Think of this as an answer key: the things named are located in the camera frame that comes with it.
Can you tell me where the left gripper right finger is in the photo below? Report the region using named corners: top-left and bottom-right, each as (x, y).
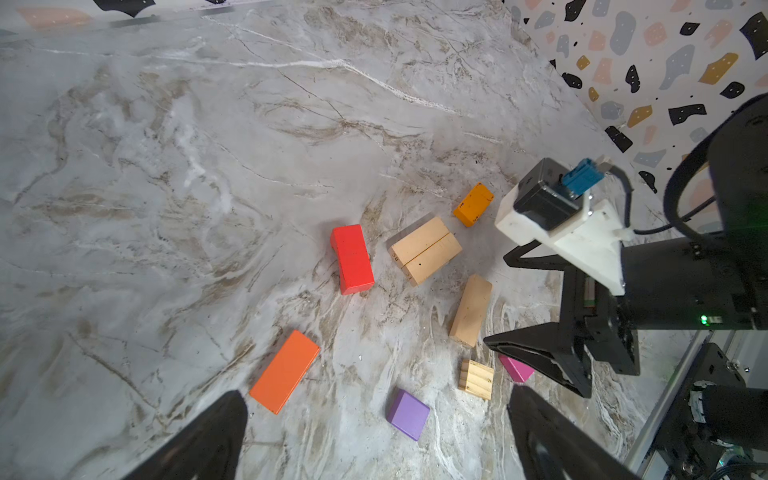
top-left (507, 385), bottom-right (636, 480)

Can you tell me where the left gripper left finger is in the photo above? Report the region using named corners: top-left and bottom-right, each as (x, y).
top-left (126, 390), bottom-right (248, 479)

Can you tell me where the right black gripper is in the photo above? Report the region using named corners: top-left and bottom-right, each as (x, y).
top-left (483, 239), bottom-right (642, 400)

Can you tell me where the natural wood block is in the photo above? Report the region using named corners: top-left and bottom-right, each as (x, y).
top-left (388, 216), bottom-right (450, 268)
top-left (449, 274), bottom-right (492, 348)
top-left (403, 233), bottom-right (462, 286)

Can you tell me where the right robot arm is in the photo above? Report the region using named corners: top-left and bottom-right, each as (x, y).
top-left (484, 95), bottom-right (767, 398)

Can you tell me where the orange-red block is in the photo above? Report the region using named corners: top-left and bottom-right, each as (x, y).
top-left (249, 330), bottom-right (320, 415)

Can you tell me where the yellow-orange block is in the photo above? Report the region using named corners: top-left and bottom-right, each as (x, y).
top-left (453, 183), bottom-right (494, 228)

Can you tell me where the red block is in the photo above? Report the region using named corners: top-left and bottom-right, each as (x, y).
top-left (330, 224), bottom-right (375, 295)

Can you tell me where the magenta cube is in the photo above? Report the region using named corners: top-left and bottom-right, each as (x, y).
top-left (498, 355), bottom-right (535, 384)

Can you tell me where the ridged natural wood cube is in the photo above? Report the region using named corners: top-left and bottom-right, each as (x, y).
top-left (458, 359), bottom-right (494, 401)

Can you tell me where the purple cube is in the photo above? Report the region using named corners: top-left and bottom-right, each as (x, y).
top-left (386, 388), bottom-right (431, 442)

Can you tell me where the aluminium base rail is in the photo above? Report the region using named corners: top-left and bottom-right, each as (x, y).
top-left (621, 330), bottom-right (767, 479)

